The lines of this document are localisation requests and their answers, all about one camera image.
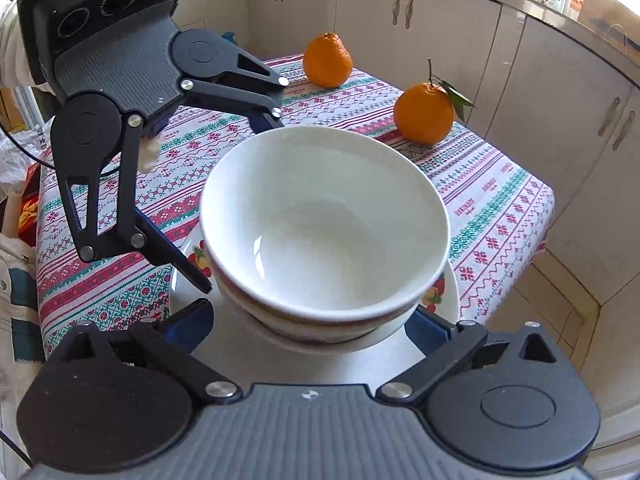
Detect wooden cutting board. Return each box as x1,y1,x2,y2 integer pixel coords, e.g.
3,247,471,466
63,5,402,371
577,0,640,56

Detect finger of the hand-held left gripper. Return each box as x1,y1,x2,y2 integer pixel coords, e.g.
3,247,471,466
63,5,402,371
54,113,214,296
179,42,291,134

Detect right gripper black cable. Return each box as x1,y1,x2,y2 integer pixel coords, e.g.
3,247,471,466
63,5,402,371
0,430,32,467

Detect white bowl pink floral pattern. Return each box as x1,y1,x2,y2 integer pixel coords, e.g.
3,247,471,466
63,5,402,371
200,126,451,322
212,260,426,338

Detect person's left hand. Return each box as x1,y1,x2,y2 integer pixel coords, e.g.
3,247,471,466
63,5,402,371
139,135,161,171

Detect white plate fruit print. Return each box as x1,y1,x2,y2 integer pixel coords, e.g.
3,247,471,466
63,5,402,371
169,232,460,387

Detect orange without leaves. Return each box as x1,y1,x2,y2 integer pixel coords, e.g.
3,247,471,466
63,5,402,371
303,32,354,89

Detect red carton box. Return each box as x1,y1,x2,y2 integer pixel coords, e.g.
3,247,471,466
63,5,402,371
17,162,46,248

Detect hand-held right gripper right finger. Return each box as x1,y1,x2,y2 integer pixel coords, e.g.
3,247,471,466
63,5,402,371
376,306,567,404

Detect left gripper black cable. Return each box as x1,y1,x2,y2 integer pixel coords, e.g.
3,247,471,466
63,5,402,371
0,122,123,178

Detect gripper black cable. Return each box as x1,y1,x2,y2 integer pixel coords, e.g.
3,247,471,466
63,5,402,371
0,122,123,178
0,430,32,467

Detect orange with leafy stem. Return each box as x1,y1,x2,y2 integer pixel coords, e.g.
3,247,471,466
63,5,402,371
393,58,477,147

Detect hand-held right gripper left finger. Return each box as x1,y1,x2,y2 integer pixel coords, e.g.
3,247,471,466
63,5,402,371
65,298,243,404

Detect patterned red green tablecloth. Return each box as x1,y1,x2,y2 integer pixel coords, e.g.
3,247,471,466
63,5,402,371
35,52,556,361

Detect clear plastic bags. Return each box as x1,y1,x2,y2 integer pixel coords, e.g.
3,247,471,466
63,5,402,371
0,130,41,196

